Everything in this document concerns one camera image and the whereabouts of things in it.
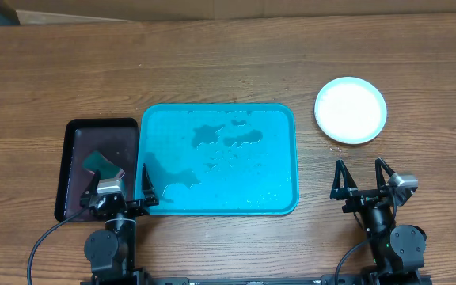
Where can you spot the teal plastic serving tray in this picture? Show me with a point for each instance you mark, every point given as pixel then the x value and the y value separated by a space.
pixel 219 159

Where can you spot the light blue plate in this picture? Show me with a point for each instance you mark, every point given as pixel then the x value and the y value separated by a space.
pixel 350 110

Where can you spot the green and pink sponge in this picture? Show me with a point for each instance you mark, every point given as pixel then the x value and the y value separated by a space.
pixel 97 162

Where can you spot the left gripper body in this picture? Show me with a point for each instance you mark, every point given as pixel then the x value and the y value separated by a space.
pixel 134 208

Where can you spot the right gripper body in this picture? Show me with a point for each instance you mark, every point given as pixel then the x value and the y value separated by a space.
pixel 362 199

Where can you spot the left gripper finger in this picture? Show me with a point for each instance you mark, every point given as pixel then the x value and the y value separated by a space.
pixel 148 192
pixel 92 186

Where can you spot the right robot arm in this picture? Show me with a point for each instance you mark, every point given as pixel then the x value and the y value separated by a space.
pixel 397 250

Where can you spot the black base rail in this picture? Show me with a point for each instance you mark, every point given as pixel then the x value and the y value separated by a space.
pixel 251 281

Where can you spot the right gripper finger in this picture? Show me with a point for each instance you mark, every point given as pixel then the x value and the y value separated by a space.
pixel 343 185
pixel 382 167

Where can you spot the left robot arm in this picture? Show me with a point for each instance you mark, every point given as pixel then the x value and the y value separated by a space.
pixel 111 251

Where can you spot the cardboard box at back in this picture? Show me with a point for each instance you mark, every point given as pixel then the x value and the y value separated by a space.
pixel 177 10

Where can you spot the black rectangular water tray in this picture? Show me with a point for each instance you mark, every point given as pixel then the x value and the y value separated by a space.
pixel 116 138

